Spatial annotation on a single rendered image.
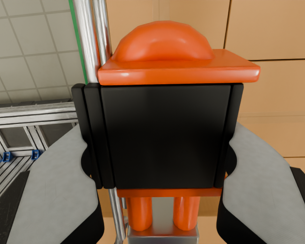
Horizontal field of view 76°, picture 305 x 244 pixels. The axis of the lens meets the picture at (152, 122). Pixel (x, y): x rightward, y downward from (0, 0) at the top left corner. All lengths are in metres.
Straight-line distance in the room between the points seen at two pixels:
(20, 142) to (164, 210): 1.29
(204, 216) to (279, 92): 0.53
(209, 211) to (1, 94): 1.44
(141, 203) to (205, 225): 0.30
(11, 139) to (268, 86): 1.36
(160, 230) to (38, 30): 1.25
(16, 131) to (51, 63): 0.45
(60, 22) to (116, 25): 0.67
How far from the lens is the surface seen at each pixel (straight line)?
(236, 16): 0.68
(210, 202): 0.45
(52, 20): 1.30
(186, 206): 0.17
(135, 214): 0.17
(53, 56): 1.34
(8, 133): 1.44
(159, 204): 0.21
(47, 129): 1.30
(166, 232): 0.19
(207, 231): 0.47
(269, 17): 0.72
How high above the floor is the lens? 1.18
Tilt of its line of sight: 61 degrees down
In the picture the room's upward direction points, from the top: 180 degrees counter-clockwise
